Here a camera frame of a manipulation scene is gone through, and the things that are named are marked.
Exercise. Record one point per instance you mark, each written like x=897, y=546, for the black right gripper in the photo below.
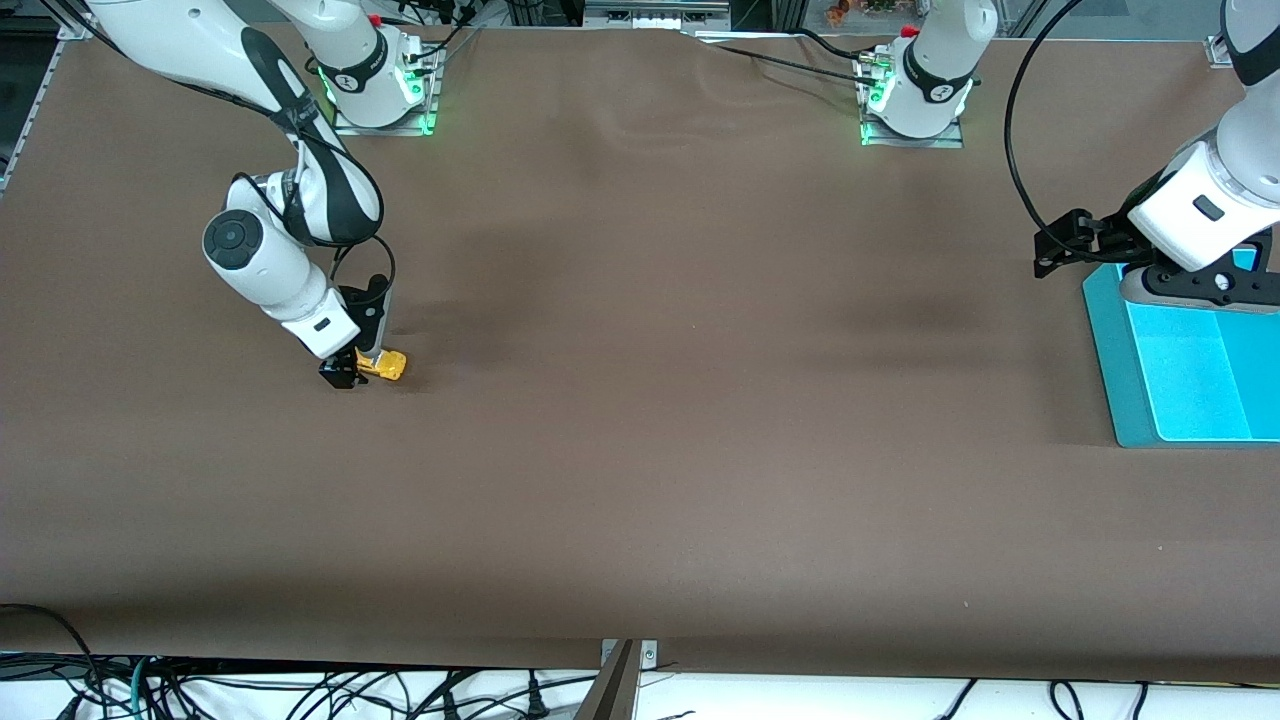
x=340, y=372

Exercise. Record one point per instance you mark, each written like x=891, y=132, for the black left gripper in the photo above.
x=1112, y=233

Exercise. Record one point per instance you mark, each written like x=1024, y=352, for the yellow beetle toy car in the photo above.
x=388, y=365

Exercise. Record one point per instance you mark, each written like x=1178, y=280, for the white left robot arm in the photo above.
x=935, y=80

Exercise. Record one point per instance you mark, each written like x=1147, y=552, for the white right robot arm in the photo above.
x=290, y=270

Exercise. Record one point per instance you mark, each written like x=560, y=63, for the teal plastic bin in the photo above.
x=1130, y=380

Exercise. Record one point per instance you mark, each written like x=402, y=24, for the grey metal strut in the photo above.
x=612, y=690

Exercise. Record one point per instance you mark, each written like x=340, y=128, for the grey power strip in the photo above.
x=655, y=15

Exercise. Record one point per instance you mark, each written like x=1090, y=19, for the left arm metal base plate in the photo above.
x=940, y=142

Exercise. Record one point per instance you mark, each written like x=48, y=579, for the metal table corner bracket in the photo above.
x=1218, y=50

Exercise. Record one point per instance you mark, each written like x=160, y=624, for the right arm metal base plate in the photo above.
x=385, y=128

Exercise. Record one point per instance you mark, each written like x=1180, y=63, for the small metal edge bracket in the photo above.
x=650, y=655

